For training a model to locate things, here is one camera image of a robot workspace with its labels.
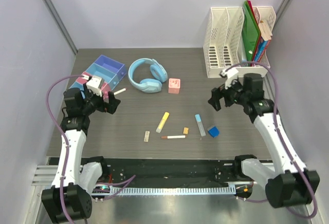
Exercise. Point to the beige speckled eraser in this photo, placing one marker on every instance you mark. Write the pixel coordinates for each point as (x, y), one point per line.
(146, 136)

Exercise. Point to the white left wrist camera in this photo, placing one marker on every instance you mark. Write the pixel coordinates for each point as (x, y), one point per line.
(95, 85)

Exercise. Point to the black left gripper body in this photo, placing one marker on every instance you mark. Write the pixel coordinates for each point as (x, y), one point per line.
(95, 103)

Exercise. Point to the light blue headphones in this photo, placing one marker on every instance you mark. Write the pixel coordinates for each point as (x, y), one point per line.
(148, 84)

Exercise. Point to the books in organizer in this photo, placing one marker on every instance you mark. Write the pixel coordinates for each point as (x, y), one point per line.
(265, 39)

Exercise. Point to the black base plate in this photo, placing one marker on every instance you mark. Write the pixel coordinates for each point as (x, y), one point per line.
(160, 173)

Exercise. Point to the aluminium rail frame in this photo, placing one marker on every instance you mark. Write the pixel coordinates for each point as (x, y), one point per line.
(46, 175)

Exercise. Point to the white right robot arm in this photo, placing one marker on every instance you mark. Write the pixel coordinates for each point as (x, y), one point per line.
(289, 183)

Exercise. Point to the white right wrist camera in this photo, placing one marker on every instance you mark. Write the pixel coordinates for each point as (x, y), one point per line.
(231, 75)

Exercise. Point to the white pink-tipped pen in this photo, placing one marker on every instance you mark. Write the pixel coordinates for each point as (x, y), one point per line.
(120, 91)

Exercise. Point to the red folder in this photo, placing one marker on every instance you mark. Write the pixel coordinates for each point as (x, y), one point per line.
(253, 32)

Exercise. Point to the small orange eraser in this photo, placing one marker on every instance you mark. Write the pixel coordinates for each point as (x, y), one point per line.
(185, 131)

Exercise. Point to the blue capped highlighter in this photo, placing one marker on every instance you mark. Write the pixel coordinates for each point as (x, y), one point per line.
(200, 125)

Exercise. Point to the pink cube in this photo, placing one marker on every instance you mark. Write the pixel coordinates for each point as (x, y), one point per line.
(174, 86)

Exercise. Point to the white slotted cable duct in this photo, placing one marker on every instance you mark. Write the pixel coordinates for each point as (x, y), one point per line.
(229, 190)

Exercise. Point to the green folder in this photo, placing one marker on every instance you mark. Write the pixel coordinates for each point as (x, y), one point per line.
(244, 29)

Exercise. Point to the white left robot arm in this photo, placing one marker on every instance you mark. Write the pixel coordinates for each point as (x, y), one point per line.
(69, 197)

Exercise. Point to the yellow highlighter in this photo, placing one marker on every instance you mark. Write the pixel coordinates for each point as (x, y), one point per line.
(162, 122)

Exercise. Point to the white brown-capped pen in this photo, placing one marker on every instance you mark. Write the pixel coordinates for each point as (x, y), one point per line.
(174, 137)

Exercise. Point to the blue pencil sharpener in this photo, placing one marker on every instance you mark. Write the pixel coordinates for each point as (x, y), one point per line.
(213, 131)

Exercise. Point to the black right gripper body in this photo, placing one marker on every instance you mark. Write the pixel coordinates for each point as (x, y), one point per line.
(232, 94)

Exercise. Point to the white mesh file organizer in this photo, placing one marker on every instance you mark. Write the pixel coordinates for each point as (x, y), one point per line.
(223, 40)

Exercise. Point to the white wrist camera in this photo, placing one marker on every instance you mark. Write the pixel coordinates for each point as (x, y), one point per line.
(231, 75)
(95, 85)

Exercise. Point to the blue pink drawer organizer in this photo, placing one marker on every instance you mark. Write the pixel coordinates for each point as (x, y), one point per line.
(111, 71)

